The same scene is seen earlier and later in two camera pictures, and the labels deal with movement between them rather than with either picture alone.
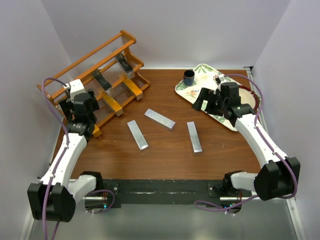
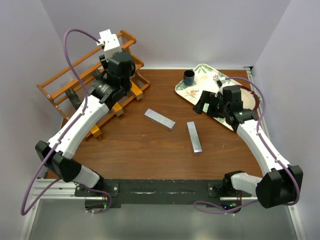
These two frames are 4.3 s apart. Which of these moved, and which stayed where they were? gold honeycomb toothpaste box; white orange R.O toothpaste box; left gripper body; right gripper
Moved: left gripper body
Stayed: right gripper; gold honeycomb toothpaste box; white orange R.O toothpaste box
